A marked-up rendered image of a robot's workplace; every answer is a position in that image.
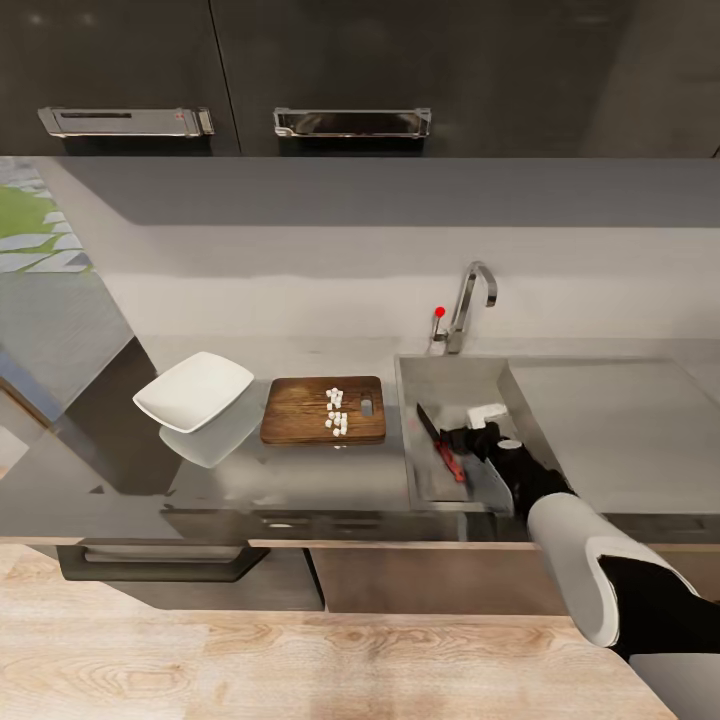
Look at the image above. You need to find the cutting board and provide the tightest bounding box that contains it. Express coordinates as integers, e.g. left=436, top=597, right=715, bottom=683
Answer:
left=260, top=376, right=386, bottom=443

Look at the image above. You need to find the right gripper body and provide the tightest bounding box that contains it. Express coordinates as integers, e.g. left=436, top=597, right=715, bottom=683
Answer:
left=448, top=423, right=501, bottom=455

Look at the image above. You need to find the parer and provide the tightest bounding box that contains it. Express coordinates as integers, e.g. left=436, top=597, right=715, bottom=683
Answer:
left=417, top=404, right=466, bottom=483

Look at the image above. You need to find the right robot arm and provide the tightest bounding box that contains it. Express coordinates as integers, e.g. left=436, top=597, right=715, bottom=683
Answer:
left=440, top=403, right=720, bottom=720

